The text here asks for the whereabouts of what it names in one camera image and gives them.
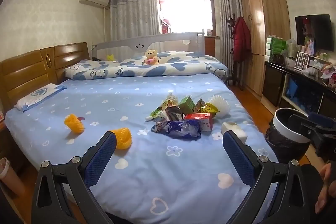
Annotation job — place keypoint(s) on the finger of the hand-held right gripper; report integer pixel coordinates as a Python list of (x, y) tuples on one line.
[(299, 120), (321, 119)]

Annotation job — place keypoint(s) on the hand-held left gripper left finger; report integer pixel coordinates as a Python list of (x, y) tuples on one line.
[(101, 158)]

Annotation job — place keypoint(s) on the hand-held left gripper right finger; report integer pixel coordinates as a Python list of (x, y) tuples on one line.
[(239, 158)]

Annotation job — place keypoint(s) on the black white trash bin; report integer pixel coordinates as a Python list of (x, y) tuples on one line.
[(286, 137)]

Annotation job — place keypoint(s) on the small orange item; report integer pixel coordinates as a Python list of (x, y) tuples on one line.
[(74, 123)]

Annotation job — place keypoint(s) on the red white box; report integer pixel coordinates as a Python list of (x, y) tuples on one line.
[(199, 120)]

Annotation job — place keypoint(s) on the yellow snack packet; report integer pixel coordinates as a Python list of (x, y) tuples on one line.
[(208, 108)]

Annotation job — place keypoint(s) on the blue plastic wrapper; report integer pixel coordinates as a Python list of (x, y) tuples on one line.
[(181, 129)]

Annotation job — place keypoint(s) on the green carton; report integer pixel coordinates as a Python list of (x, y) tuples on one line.
[(187, 104)]

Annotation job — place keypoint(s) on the silver wrapper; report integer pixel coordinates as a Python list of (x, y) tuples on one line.
[(173, 115)]

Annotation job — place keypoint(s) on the person's right hand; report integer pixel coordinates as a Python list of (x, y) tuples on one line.
[(324, 200)]

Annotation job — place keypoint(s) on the white foam block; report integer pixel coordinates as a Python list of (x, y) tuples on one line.
[(235, 130)]

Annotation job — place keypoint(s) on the blue folder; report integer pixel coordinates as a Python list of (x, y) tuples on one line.
[(291, 88)]

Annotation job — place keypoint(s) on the black glossy cabinet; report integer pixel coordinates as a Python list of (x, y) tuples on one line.
[(273, 87)]

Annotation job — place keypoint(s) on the black photo sheet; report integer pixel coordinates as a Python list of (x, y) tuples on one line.
[(302, 61)]

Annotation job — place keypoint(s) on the brown patterned bag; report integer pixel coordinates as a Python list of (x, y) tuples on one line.
[(278, 57)]

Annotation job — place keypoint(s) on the bed with blue flower sheet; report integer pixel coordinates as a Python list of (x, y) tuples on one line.
[(131, 98)]

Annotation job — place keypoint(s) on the clear plastic bag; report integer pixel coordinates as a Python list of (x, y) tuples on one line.
[(292, 48)]

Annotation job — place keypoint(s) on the green white wrapper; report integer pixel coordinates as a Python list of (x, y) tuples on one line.
[(157, 112)]

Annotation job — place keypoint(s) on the framed portrait photo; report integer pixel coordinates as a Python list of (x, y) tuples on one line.
[(309, 47)]

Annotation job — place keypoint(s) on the stack of green tissue packs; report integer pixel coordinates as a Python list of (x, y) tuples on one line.
[(274, 47)]

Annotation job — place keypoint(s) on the dark wooden coat rack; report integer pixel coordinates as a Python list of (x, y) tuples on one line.
[(232, 77)]

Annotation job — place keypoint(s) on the green and clear wrappers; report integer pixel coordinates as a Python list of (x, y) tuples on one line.
[(169, 100)]

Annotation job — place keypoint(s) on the white blue printed pillow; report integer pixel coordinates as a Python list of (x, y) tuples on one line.
[(36, 94)]

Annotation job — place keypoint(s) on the pink tumbler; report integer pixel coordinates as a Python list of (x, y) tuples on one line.
[(8, 174)]

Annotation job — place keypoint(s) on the wooden wardrobe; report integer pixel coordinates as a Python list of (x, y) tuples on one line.
[(262, 29)]

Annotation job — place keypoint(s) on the red jacket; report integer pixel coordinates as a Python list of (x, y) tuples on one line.
[(241, 39)]

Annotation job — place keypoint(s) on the yellow star toy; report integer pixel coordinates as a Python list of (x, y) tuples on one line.
[(110, 57)]

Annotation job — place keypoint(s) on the small yellow teddy bear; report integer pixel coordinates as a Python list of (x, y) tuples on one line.
[(151, 56)]

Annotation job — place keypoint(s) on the wooden headboard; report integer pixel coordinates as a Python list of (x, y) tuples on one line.
[(26, 69)]

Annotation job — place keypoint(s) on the blue heart printed duvet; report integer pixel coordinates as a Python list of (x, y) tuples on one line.
[(170, 64)]

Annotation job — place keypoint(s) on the wooden drawer cabinet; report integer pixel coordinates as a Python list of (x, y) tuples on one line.
[(209, 45)]

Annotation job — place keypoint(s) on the grey patterned curtain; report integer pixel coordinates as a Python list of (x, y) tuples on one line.
[(228, 16), (134, 11)]

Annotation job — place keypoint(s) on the bright window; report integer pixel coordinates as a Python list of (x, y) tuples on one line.
[(183, 8)]

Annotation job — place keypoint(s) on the black wall television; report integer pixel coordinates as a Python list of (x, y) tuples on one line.
[(312, 31)]

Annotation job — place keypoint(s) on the grey bed guard rail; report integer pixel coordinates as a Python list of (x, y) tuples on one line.
[(157, 40)]

